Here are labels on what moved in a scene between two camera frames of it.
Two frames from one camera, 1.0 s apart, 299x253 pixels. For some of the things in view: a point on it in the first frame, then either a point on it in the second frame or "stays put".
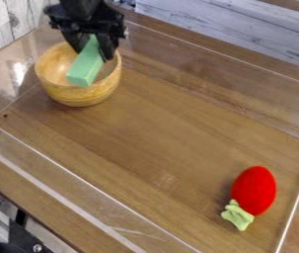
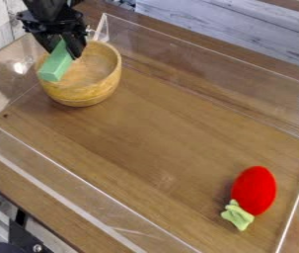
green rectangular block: x=88 y=63 -> x=56 y=62
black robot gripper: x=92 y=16 -> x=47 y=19
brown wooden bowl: x=51 y=67 stays put
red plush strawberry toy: x=252 y=190 stays put
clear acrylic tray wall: x=133 y=173 stays put
